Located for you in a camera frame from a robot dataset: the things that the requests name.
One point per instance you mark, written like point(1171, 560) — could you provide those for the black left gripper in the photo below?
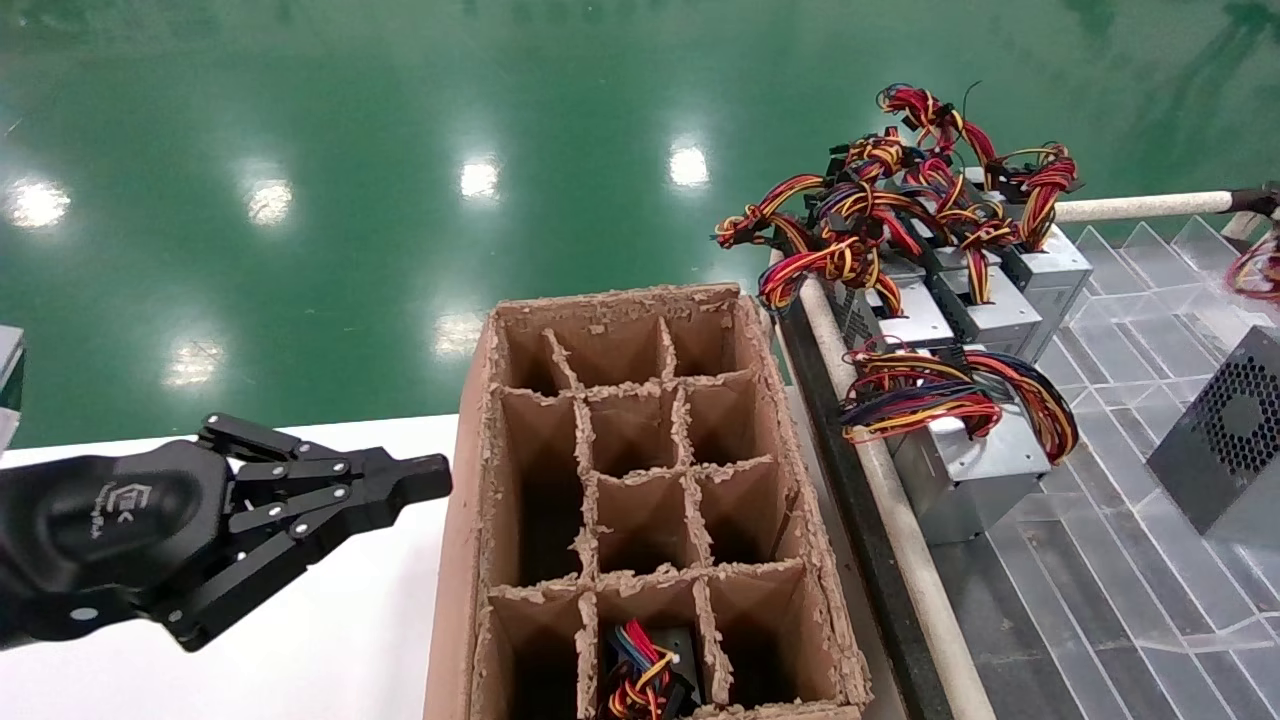
point(100, 530)

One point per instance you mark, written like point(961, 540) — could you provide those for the brown cardboard box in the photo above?
point(465, 560)

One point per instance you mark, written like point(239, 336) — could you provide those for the cardboard divider grid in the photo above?
point(583, 450)

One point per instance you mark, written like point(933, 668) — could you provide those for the grey green box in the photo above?
point(6, 380)

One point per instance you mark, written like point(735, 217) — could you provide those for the long beige padded cart tube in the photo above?
point(896, 500)

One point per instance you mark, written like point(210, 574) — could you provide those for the short beige padded cart tube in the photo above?
point(1140, 207)

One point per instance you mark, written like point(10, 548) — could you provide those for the black tube end cap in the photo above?
point(1255, 203)

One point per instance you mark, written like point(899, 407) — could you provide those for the black cart frame rail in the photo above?
point(855, 500)

